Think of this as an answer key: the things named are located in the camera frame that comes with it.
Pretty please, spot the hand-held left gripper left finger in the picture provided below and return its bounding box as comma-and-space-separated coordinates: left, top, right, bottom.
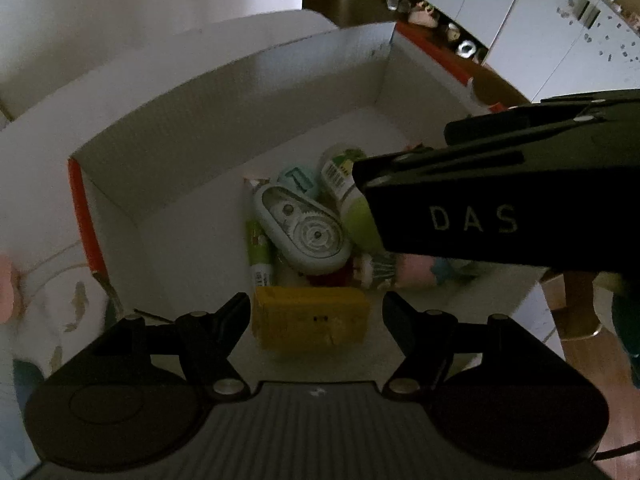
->
100, 291, 252, 397

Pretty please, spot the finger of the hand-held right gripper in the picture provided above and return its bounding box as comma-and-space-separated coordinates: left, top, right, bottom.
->
444, 89, 640, 155
352, 127, 640, 192

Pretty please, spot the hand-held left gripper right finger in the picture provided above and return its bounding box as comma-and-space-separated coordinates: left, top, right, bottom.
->
381, 290, 543, 397

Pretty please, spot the pink toy figure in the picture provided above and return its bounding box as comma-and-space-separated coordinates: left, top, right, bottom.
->
350, 252, 481, 291

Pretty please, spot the yellow cardboard box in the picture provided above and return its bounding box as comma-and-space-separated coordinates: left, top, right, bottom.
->
252, 286, 372, 352

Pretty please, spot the grey correction tape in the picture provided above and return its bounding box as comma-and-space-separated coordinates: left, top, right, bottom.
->
252, 183, 353, 275

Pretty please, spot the green-capped bottle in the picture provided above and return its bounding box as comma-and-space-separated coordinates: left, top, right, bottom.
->
320, 144, 386, 253

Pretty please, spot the mint green pencil sharpener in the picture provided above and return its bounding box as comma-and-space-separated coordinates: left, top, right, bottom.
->
276, 165, 321, 200

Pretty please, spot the red cardboard box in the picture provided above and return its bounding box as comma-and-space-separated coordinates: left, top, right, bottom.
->
66, 21, 568, 391

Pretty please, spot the beige shoe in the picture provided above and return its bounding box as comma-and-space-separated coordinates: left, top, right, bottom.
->
407, 2, 441, 26

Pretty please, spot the pink heart-shaped dish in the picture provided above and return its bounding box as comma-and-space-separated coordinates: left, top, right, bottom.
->
0, 252, 23, 323

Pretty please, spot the white wall cabinet unit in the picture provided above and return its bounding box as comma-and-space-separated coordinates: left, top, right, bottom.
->
345, 0, 640, 106

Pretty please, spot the black cable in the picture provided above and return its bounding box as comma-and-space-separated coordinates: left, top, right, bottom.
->
595, 444, 640, 461

